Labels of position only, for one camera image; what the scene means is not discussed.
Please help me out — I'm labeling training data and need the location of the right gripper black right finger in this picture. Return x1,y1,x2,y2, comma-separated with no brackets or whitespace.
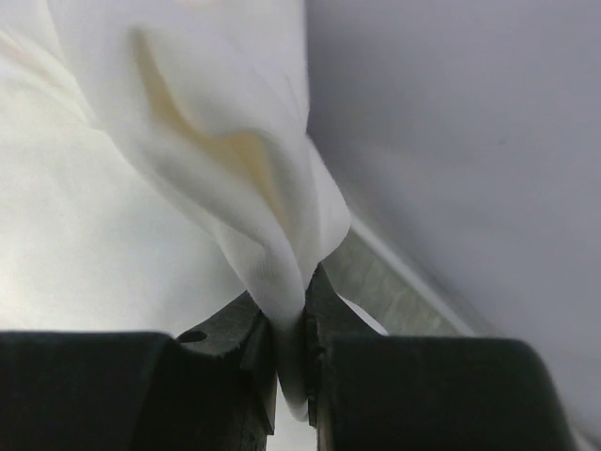
303,264,379,450

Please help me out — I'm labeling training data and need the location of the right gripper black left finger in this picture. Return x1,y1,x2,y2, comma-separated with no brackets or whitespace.
177,293,277,450

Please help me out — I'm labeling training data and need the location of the white floral t shirt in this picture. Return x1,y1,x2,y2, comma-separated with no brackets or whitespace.
0,0,391,422

